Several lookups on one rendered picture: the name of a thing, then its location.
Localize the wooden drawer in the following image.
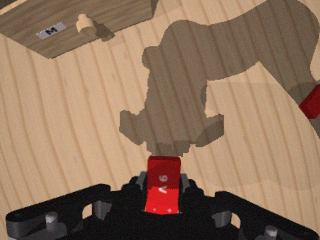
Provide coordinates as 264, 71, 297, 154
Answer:
0, 0, 152, 59

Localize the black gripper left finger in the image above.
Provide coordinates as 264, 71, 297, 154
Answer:
5, 171, 148, 240

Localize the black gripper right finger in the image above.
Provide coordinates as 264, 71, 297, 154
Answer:
178, 173, 319, 240

